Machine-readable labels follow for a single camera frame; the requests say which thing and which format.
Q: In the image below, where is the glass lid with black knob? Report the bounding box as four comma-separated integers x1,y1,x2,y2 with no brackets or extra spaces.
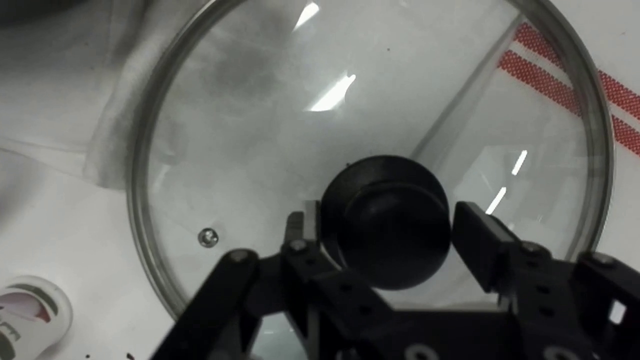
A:
127,0,616,322

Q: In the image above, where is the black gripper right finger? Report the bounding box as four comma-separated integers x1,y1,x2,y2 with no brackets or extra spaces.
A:
453,199,640,360

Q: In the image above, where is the small white bottle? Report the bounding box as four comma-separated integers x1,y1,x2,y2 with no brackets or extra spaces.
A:
0,275,75,360

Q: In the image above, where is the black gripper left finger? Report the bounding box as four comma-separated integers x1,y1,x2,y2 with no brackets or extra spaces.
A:
152,209,402,360

